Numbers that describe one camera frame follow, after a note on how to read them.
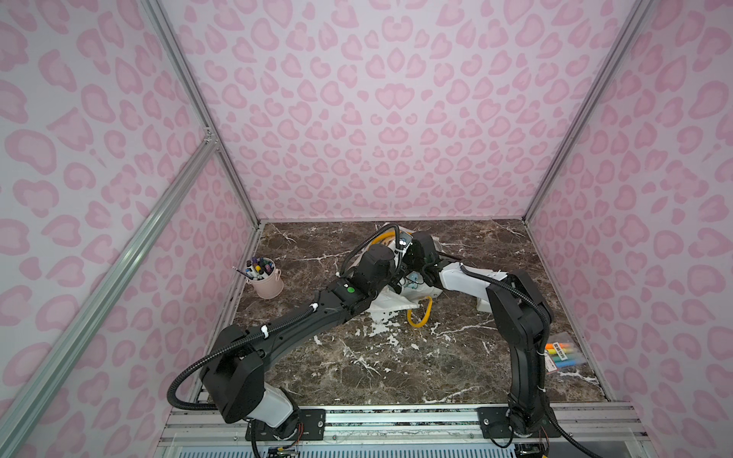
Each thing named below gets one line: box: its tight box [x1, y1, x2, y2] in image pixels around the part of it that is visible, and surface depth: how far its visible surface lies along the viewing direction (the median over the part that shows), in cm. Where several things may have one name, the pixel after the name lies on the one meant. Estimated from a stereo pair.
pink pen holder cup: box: [245, 256, 284, 300], surface depth 92 cm
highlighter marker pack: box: [544, 341, 581, 374], surface depth 85 cm
